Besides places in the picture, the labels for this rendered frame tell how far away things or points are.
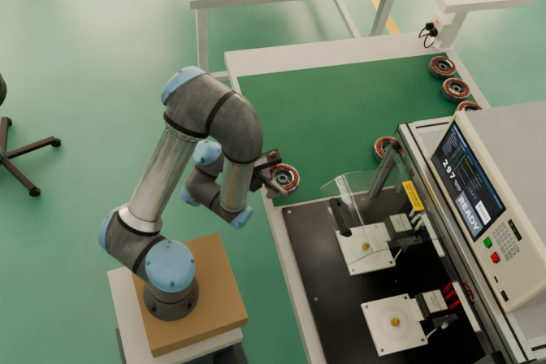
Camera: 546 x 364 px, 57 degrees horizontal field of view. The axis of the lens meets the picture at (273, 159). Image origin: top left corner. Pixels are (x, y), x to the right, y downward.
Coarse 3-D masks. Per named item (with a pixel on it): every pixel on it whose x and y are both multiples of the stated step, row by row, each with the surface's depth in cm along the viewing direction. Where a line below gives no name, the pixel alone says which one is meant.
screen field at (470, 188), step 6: (468, 186) 121; (468, 192) 121; (474, 192) 118; (474, 198) 119; (474, 204) 119; (480, 204) 117; (480, 210) 117; (486, 210) 115; (486, 216) 116; (486, 222) 116
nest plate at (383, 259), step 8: (368, 256) 156; (376, 256) 156; (384, 256) 156; (352, 264) 154; (360, 264) 154; (368, 264) 154; (376, 264) 154; (384, 264) 155; (392, 264) 155; (352, 272) 152; (360, 272) 152
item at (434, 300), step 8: (440, 288) 139; (416, 296) 138; (424, 296) 135; (432, 296) 135; (440, 296) 135; (456, 296) 138; (408, 304) 138; (416, 304) 138; (424, 304) 134; (432, 304) 134; (440, 304) 134; (448, 304) 137; (416, 312) 136; (424, 312) 135; (432, 312) 133; (440, 312) 133; (448, 312) 135; (456, 312) 136; (416, 320) 135; (424, 320) 135
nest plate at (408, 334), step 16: (368, 304) 147; (384, 304) 147; (400, 304) 148; (368, 320) 144; (384, 320) 144; (400, 320) 145; (384, 336) 142; (400, 336) 142; (416, 336) 142; (384, 352) 139
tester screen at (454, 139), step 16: (448, 144) 126; (464, 144) 120; (448, 160) 127; (464, 160) 121; (448, 176) 128; (464, 176) 122; (480, 176) 115; (464, 192) 123; (480, 192) 116; (496, 208) 111
